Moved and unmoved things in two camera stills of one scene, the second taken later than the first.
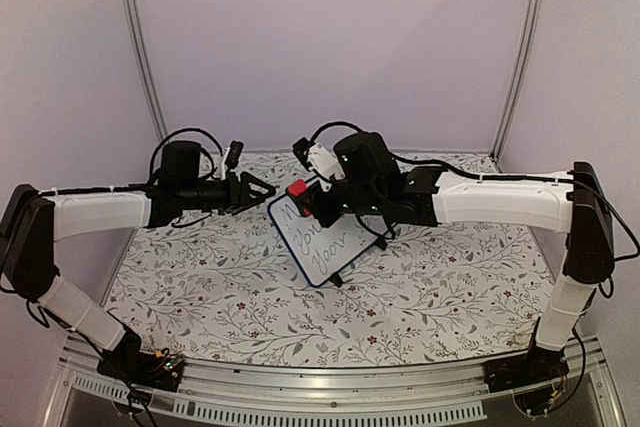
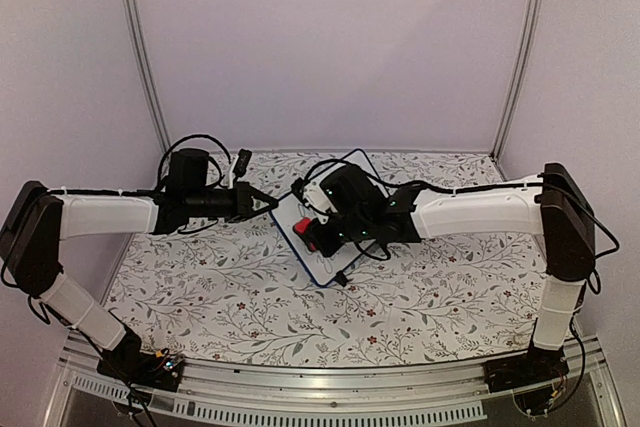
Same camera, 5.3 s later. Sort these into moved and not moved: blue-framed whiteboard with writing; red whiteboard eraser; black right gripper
Moved: red whiteboard eraser; black right gripper
Not moved: blue-framed whiteboard with writing
